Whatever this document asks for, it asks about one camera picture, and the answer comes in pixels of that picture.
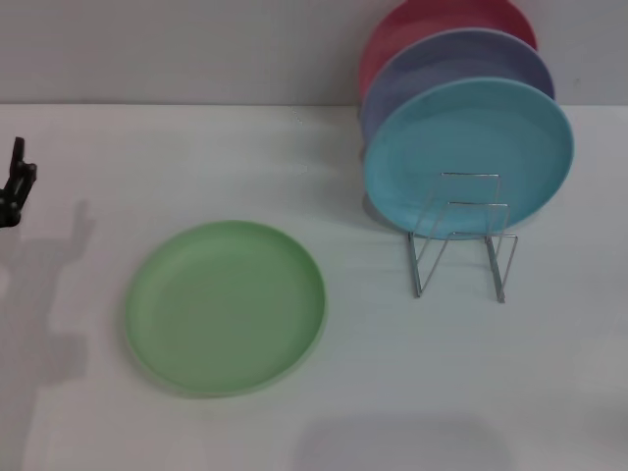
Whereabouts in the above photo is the green plastic plate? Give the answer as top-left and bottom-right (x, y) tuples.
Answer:
(124, 219), (328, 399)

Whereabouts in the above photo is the blue plastic plate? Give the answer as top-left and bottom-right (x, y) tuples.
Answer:
(363, 77), (576, 234)

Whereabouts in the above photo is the red plastic plate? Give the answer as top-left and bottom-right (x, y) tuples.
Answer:
(357, 0), (539, 100)

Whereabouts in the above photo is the purple plastic plate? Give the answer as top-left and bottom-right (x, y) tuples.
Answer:
(359, 27), (557, 147)

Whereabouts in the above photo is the metal wire plate rack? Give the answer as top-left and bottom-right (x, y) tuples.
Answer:
(406, 171), (519, 304)

